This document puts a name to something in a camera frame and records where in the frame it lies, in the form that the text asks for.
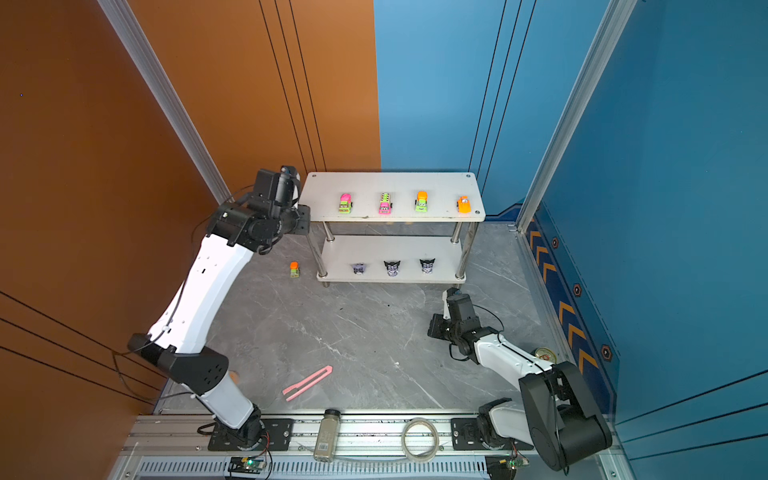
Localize black purple robot toy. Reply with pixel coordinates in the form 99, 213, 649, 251
419, 258, 436, 274

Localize orange green toy car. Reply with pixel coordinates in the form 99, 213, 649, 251
289, 261, 301, 278

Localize orange green toy truck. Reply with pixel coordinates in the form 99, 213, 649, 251
414, 191, 428, 213

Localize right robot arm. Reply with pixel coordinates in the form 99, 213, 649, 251
428, 287, 613, 471

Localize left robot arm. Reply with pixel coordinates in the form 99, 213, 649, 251
128, 166, 310, 450

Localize white two-tier shelf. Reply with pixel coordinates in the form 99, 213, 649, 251
300, 172, 486, 285

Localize right circuit board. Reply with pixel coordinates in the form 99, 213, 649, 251
485, 456, 530, 480

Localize circuit board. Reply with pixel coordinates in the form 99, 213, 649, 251
227, 456, 268, 476
485, 456, 530, 480

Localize pink plastic tongs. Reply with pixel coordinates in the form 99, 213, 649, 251
282, 365, 333, 402

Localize clear plastic bottle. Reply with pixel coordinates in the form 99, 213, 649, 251
313, 409, 341, 463

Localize left circuit board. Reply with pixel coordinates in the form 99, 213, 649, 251
227, 456, 268, 476

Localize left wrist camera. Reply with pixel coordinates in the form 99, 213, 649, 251
280, 165, 301, 196

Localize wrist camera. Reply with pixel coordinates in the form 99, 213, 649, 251
280, 165, 301, 196
442, 286, 460, 321

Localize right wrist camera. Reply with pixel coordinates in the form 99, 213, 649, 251
442, 286, 460, 321

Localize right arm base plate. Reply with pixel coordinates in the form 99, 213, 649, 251
450, 416, 534, 451

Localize coiled white cable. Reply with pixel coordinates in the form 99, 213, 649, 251
400, 417, 441, 463

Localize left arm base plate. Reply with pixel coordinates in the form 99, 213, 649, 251
207, 418, 294, 453

